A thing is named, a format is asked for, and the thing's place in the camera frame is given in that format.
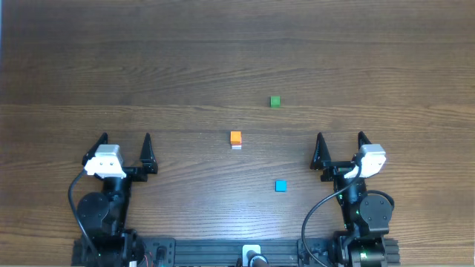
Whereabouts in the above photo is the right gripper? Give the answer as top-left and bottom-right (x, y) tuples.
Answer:
(309, 131), (373, 183)

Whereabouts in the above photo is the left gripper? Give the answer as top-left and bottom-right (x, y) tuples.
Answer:
(81, 132), (160, 183)

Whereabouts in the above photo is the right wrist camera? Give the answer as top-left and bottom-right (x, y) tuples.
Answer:
(344, 143), (387, 179)

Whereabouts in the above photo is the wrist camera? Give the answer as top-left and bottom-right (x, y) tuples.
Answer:
(344, 143), (387, 179)
(83, 143), (128, 180)

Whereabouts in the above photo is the mounting rail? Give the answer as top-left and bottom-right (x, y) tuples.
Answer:
(71, 237), (402, 267)

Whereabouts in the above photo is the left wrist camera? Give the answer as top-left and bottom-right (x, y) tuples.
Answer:
(83, 143), (128, 180)

